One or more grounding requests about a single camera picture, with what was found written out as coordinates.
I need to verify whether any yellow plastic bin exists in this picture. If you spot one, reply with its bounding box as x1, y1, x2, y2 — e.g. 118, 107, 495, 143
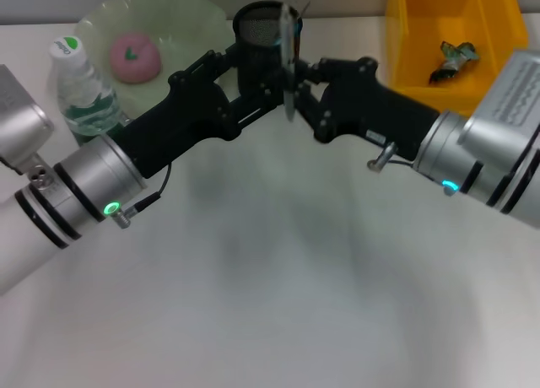
384, 0, 529, 119

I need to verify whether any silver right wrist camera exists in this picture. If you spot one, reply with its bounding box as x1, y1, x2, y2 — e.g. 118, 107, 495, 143
457, 48, 540, 158

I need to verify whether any clear water bottle green label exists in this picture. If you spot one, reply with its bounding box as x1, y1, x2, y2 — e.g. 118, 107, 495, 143
48, 35, 127, 147

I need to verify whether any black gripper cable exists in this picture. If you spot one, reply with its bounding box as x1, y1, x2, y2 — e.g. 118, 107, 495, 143
108, 162, 174, 229
365, 141, 417, 173

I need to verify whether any black mesh pen holder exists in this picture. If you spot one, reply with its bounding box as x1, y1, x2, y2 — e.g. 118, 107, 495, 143
231, 0, 304, 106

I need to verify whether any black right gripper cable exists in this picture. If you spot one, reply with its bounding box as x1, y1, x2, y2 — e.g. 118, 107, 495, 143
365, 141, 417, 173

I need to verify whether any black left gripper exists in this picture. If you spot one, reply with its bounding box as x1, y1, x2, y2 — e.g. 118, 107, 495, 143
112, 43, 293, 180

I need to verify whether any green translucent fruit bowl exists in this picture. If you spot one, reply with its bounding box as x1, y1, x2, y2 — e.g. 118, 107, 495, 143
75, 0, 235, 118

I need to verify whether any pink toy peach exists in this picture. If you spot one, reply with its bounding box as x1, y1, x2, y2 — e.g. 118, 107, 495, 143
109, 31, 163, 84

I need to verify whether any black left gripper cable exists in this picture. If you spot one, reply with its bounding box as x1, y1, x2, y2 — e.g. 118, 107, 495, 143
108, 162, 174, 229

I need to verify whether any green plastic wrapper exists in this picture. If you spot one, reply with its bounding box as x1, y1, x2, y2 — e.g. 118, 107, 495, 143
429, 40, 482, 86

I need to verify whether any silver ballpoint pen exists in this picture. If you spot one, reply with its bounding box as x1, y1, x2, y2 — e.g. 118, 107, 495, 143
278, 2, 299, 122

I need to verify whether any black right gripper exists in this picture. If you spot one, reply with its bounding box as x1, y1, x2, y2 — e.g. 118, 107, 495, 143
293, 56, 440, 164

